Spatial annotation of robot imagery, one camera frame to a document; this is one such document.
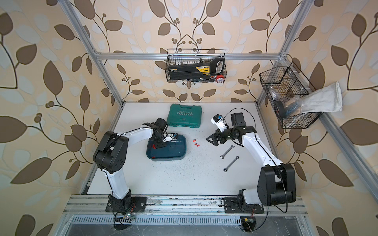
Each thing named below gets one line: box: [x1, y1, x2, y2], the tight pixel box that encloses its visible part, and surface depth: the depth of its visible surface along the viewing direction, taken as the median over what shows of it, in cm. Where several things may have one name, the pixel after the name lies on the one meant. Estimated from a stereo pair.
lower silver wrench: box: [223, 155, 240, 173], surface depth 89 cm
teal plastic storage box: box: [146, 134, 187, 162], surface depth 93 cm
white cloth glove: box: [299, 81, 343, 115], surface depth 59 cm
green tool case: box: [167, 103, 202, 129], surface depth 110 cm
